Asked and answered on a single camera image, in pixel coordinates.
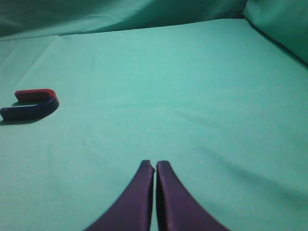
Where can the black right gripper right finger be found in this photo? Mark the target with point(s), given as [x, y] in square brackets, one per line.
[176, 209]

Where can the red and blue horseshoe magnet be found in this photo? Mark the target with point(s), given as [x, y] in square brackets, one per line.
[31, 105]

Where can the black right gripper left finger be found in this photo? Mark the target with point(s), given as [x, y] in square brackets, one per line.
[132, 211]

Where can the green cloth backdrop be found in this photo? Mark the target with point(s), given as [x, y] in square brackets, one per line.
[219, 88]

